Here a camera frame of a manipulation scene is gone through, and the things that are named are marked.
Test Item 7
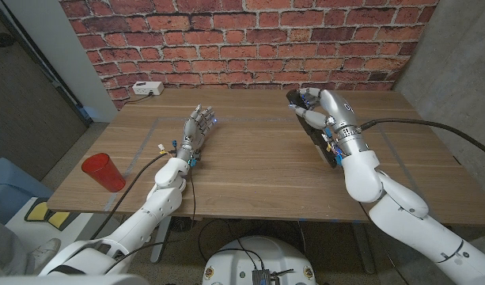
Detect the white floor board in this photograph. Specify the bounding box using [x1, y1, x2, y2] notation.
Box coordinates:
[4, 196, 123, 274]

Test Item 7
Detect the black door handle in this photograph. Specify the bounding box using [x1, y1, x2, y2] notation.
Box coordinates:
[0, 32, 17, 49]

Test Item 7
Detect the white shoe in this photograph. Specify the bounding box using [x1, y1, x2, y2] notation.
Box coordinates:
[28, 237, 63, 272]

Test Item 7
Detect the black round base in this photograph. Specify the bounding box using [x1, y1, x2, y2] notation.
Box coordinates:
[171, 216, 199, 233]

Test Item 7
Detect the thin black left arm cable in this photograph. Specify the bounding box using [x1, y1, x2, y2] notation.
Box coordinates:
[103, 166, 198, 274]

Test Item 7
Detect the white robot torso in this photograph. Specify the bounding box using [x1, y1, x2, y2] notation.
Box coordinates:
[202, 235, 317, 285]

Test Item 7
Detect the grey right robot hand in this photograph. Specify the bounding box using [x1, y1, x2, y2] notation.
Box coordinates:
[288, 87, 371, 158]

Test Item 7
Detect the blue bin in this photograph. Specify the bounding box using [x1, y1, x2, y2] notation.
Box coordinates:
[0, 157, 54, 225]

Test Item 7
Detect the black power strip cable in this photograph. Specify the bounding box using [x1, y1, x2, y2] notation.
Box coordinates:
[125, 93, 154, 105]

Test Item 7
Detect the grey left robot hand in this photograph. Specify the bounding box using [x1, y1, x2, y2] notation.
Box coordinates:
[175, 103, 219, 162]

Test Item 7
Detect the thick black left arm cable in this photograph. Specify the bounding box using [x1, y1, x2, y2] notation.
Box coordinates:
[90, 152, 176, 241]

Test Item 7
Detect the white power strip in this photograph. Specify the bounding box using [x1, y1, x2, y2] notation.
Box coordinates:
[131, 81, 165, 97]

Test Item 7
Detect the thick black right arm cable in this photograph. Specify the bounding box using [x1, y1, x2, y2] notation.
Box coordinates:
[359, 117, 485, 161]

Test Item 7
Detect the red plastic cup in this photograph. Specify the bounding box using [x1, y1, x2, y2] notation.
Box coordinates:
[81, 153, 127, 193]

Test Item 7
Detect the grey trouser leg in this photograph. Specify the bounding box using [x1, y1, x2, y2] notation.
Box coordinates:
[0, 215, 33, 276]

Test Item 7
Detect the small black torso device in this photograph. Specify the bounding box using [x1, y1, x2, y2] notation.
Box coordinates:
[252, 268, 294, 285]

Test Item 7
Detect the red brick print backdrop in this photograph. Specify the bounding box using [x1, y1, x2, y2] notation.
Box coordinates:
[59, 0, 440, 111]

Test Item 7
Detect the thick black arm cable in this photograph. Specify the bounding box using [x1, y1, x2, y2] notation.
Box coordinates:
[359, 117, 485, 161]
[90, 152, 176, 241]

